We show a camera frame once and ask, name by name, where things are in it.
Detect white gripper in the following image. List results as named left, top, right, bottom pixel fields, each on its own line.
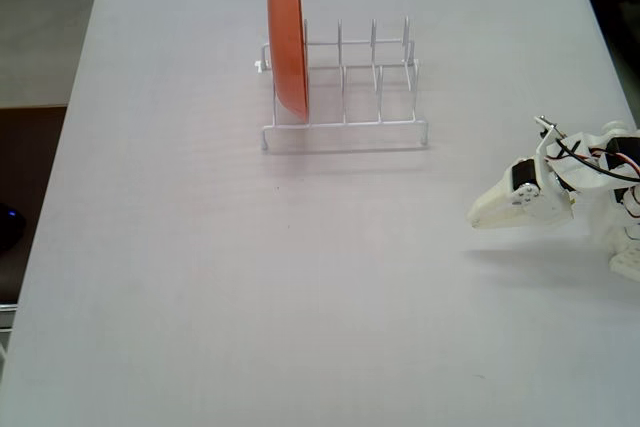
left=468, top=156, right=576, bottom=231

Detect orange plastic plate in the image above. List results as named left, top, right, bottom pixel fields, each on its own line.
left=266, top=0, right=310, bottom=124

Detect black computer mouse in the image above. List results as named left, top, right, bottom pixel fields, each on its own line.
left=0, top=201, right=27, bottom=253

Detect white furniture edge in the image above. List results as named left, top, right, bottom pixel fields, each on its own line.
left=0, top=302, right=19, bottom=363

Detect black servo cable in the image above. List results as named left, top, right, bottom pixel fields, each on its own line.
left=549, top=139, right=640, bottom=183

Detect red servo cable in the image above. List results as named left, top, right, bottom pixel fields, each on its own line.
left=574, top=142, right=640, bottom=173

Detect white wire dish rack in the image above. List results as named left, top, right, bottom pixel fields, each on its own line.
left=253, top=15, right=430, bottom=153

